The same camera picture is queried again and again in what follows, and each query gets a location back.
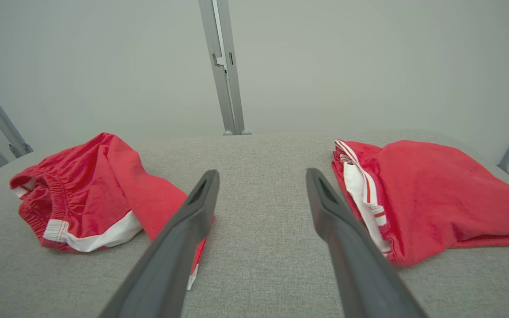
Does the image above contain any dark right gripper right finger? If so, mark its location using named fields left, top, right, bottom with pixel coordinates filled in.
left=306, top=168, right=427, bottom=318

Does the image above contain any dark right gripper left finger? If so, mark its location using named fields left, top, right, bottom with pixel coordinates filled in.
left=99, top=170, right=220, bottom=318

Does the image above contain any red basketball jersey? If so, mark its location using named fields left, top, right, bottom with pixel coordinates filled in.
left=332, top=140, right=509, bottom=268

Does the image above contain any red shorts white trim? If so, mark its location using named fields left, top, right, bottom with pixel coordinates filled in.
left=9, top=132, right=215, bottom=291

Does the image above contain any grey upright partition post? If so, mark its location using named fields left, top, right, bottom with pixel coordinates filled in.
left=198, top=0, right=252, bottom=136

